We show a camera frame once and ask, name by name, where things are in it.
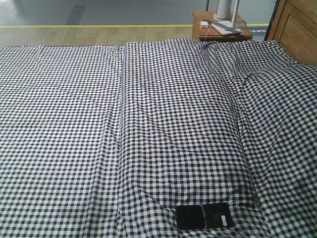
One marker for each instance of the small wooden nightstand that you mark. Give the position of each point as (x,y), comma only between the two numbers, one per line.
(211,34)

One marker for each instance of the black white checkered bedsheet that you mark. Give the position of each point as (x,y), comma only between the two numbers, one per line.
(105,142)

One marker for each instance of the black foldable phone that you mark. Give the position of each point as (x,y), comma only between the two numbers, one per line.
(198,217)

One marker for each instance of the white charger block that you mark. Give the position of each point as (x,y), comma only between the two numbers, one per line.
(204,24)

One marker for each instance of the wooden headboard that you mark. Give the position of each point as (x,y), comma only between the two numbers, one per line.
(295,28)

